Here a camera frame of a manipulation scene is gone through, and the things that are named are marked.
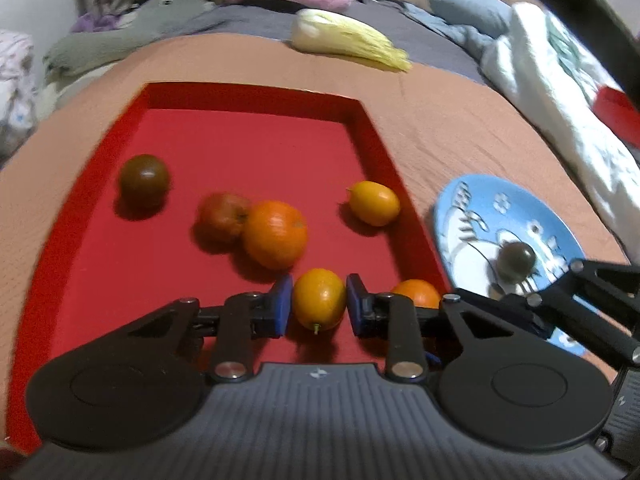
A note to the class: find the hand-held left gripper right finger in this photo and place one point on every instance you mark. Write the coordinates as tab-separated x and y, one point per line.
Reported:
356	306

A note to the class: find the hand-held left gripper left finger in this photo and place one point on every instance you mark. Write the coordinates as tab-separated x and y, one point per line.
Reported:
281	306

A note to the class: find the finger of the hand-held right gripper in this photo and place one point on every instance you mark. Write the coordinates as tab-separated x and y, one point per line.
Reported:
575	317
607	280

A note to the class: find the yellow kumquat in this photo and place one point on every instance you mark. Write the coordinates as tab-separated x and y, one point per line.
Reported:
320	300
374	203

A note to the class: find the dark green-brown tomato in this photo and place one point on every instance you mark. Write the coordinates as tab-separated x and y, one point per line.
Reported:
515	261
144	180

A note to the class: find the blue cartoon plate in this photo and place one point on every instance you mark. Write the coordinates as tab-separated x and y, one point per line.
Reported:
470	240

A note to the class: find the red tray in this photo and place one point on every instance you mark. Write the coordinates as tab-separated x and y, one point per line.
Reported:
225	150

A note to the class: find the small orange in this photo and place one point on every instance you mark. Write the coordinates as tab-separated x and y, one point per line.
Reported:
417	294

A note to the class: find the large orange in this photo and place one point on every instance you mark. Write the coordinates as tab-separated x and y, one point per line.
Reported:
275	235

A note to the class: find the red tomato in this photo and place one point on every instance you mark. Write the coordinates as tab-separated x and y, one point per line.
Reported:
220	217

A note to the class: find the red box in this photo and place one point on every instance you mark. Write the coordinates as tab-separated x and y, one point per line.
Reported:
620	117

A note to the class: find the white printed blanket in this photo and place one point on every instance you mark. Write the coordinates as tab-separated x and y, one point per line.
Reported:
550	85

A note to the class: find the napa cabbage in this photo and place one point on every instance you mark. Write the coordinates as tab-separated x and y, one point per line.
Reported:
345	39

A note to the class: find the light blue cloth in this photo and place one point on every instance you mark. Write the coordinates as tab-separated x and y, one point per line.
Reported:
467	12

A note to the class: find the grey plush toy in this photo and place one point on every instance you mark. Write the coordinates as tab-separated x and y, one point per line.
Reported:
125	35

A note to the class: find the purple cloth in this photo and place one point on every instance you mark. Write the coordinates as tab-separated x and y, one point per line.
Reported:
97	22

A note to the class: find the white floral cloth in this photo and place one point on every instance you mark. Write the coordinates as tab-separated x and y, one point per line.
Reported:
15	85

